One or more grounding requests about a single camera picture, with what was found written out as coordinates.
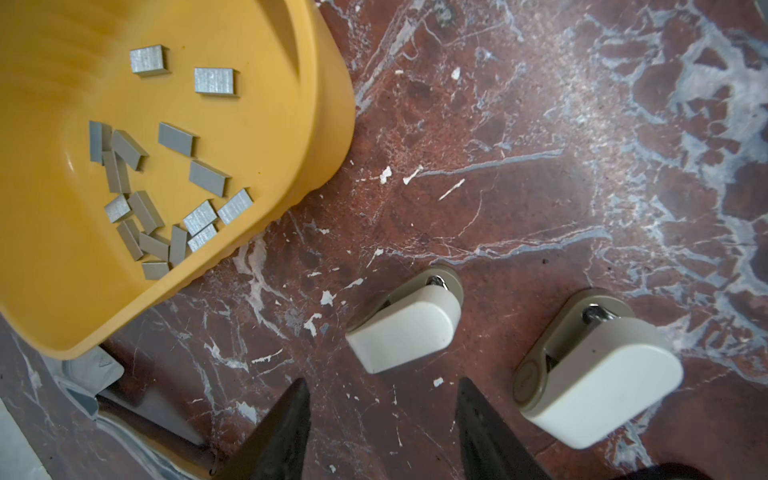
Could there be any small beige stapler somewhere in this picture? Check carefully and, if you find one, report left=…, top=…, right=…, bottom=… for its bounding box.
left=345, top=265, right=464, bottom=374
left=512, top=289, right=684, bottom=450

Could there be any yellow plastic tray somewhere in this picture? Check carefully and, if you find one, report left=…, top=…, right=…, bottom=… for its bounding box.
left=1, top=1, right=355, bottom=359

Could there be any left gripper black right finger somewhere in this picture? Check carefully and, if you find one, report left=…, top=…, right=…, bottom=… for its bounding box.
left=455, top=377, right=551, bottom=479

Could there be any staple strip grey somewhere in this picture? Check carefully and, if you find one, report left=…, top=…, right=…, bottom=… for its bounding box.
left=193, top=67, right=237, bottom=97
left=129, top=44, right=169, bottom=77

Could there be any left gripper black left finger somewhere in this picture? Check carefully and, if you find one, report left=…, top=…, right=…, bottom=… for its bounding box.
left=213, top=378, right=311, bottom=479

